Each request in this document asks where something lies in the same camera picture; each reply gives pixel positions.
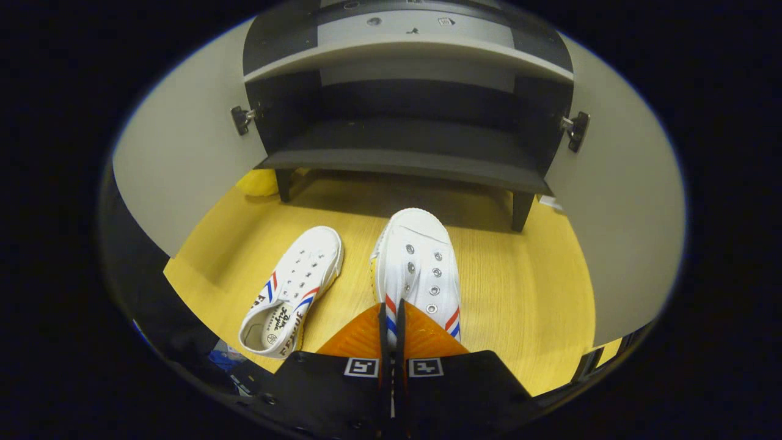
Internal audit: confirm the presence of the yellow soft object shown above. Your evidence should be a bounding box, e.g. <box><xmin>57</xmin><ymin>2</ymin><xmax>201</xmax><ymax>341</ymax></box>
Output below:
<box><xmin>237</xmin><ymin>169</ymin><xmax>282</xmax><ymax>197</ymax></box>

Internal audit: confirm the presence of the white canvas shoe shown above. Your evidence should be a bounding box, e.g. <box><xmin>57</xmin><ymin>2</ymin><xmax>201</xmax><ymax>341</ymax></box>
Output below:
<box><xmin>370</xmin><ymin>208</ymin><xmax>462</xmax><ymax>343</ymax></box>
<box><xmin>238</xmin><ymin>226</ymin><xmax>344</xmax><ymax>358</ymax></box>

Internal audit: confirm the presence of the grey shoe cabinet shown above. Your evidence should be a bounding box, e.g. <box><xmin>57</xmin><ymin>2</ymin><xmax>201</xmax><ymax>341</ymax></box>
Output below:
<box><xmin>243</xmin><ymin>0</ymin><xmax>575</xmax><ymax>233</ymax></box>

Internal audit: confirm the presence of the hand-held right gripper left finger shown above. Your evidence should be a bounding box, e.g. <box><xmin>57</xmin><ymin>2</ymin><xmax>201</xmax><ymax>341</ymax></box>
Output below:
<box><xmin>229</xmin><ymin>302</ymin><xmax>392</xmax><ymax>440</ymax></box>

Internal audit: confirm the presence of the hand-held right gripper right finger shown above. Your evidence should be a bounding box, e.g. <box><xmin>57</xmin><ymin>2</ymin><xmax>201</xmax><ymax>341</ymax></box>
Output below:
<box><xmin>394</xmin><ymin>299</ymin><xmax>532</xmax><ymax>438</ymax></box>

